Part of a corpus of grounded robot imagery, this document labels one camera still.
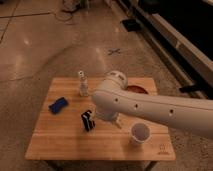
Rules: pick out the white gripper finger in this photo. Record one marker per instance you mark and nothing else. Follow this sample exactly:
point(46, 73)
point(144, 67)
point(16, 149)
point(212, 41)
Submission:
point(118, 124)

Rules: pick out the black white striped eraser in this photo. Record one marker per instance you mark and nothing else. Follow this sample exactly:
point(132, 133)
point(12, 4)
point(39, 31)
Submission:
point(87, 120)

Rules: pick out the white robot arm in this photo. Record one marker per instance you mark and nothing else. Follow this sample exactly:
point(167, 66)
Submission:
point(188, 114)

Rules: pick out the white paper cup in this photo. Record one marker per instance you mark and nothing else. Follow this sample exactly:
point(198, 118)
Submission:
point(139, 133)

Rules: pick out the orange bowl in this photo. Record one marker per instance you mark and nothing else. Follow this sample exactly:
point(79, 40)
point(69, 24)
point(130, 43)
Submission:
point(136, 89)

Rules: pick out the wooden table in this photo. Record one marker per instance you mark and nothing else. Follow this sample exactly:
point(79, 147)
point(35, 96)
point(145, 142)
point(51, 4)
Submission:
point(62, 136)

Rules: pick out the clear plastic bottle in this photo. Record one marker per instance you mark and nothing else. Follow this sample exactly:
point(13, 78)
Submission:
point(83, 84)

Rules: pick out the blue sponge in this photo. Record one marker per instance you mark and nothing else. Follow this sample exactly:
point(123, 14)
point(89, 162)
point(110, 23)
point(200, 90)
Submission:
point(58, 105)

